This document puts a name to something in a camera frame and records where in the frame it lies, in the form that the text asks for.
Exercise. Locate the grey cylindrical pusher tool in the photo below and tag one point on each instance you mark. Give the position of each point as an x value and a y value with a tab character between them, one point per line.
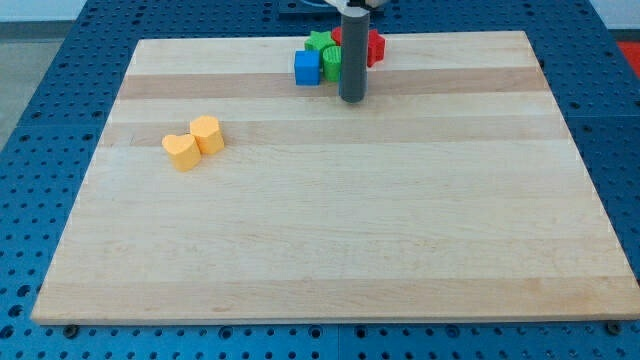
353	76

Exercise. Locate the blue cube block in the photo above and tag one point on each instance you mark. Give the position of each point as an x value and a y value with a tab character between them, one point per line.
307	67

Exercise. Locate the yellow heart block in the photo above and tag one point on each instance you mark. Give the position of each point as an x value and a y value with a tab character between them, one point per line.
182	150

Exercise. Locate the yellow hexagon block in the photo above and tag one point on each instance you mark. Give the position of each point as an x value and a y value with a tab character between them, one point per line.
207	132

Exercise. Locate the red star block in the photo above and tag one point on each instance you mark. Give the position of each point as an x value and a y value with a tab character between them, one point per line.
375	48

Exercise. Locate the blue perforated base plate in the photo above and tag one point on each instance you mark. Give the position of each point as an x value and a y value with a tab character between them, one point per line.
47	155

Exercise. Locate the green star block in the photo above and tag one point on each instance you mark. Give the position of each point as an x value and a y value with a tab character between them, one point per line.
319	41

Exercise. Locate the light wooden board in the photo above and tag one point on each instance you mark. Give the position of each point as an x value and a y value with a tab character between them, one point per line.
454	192

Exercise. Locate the green cylinder block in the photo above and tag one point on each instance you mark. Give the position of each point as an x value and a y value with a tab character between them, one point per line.
331	63

